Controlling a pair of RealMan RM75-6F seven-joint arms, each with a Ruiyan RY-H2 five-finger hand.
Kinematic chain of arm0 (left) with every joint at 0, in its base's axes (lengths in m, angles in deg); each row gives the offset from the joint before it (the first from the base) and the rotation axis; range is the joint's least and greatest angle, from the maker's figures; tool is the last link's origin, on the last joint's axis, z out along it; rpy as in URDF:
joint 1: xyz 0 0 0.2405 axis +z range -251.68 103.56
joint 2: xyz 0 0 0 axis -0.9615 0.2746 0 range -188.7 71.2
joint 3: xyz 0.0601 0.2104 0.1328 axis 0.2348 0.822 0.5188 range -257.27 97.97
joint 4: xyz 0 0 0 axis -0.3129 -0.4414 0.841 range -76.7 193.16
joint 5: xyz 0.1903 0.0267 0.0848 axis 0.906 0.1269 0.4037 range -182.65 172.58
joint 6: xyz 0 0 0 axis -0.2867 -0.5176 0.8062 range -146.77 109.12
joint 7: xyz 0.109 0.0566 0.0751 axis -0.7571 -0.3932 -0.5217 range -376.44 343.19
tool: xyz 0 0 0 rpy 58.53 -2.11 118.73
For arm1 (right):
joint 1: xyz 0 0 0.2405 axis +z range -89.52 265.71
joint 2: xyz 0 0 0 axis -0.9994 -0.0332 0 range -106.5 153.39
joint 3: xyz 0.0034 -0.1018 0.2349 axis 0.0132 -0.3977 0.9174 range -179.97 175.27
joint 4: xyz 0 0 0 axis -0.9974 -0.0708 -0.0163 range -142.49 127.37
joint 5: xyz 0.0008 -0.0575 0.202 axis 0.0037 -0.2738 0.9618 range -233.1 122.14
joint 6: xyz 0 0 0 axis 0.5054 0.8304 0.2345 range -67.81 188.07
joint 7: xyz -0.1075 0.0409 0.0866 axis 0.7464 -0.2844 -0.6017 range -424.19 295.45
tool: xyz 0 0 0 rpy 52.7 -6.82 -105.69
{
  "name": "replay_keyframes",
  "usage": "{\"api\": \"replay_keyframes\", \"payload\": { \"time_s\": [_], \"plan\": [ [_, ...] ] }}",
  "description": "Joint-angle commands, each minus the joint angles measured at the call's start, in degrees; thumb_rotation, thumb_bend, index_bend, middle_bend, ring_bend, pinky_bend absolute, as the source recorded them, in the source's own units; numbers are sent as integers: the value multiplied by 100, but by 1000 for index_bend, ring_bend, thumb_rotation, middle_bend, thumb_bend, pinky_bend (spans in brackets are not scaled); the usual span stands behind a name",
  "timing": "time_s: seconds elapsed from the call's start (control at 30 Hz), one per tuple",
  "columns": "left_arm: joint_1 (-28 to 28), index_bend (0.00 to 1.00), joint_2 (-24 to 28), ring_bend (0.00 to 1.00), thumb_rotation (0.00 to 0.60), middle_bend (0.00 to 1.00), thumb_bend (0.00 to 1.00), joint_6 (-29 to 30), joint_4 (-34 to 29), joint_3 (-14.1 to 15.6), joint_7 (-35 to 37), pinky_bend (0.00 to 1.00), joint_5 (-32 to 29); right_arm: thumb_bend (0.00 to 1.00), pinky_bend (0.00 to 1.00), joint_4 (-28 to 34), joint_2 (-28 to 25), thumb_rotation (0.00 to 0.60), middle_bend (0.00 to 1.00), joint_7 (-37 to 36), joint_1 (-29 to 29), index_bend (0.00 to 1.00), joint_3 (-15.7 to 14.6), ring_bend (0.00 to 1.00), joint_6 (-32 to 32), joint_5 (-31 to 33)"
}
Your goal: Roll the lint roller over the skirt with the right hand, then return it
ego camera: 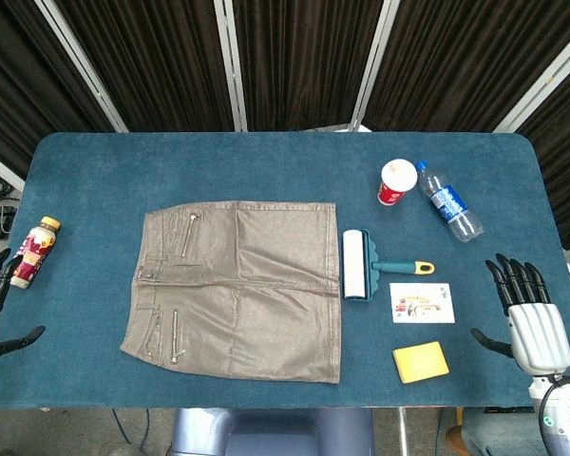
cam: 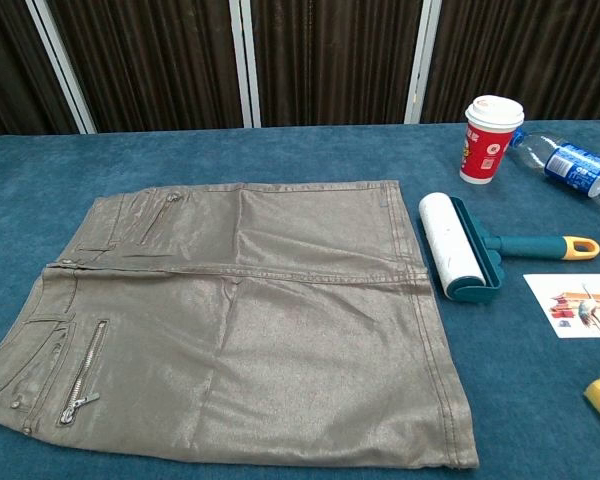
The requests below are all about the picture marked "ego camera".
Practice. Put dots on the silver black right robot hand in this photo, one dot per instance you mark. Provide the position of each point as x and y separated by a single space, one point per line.
537 332

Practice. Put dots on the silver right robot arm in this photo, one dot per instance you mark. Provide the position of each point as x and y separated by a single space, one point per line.
567 427

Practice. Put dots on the shiny taupe zipper skirt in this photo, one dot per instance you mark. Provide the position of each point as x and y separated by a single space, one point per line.
247 294

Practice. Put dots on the drink bottle yellow cap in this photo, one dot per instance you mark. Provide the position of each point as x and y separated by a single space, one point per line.
37 244

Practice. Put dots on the blue jeans leg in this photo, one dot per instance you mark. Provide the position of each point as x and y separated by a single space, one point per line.
499 434

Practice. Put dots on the white picture postcard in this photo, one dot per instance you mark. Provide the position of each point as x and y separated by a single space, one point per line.
423 304

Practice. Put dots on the yellow sponge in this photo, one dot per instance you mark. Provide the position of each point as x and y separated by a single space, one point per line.
420 362

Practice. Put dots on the brown shoe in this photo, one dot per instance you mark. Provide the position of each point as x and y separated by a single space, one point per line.
456 437

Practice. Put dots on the clear bottle blue label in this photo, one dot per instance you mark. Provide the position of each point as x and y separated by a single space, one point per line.
449 202

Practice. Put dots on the blue carpeted table surface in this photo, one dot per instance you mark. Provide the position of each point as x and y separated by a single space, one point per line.
100 180

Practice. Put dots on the red paper cup white lid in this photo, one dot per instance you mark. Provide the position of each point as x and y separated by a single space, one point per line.
393 191

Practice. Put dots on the blue-grey robot torso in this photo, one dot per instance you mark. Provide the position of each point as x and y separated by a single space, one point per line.
266 434

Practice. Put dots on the dark curtain folding screen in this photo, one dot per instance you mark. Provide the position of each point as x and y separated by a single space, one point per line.
290 57

